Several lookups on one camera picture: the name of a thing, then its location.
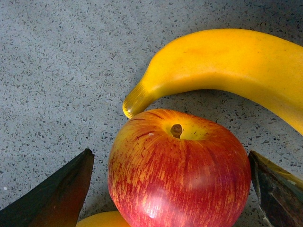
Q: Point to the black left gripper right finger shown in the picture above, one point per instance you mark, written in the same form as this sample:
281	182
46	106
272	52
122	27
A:
279	193

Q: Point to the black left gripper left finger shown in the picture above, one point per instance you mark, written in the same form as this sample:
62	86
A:
55	202

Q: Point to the red yellow apple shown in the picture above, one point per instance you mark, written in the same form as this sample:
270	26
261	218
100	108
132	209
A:
172	169

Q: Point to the yellow banana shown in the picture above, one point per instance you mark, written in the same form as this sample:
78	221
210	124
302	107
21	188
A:
104	219
260	67

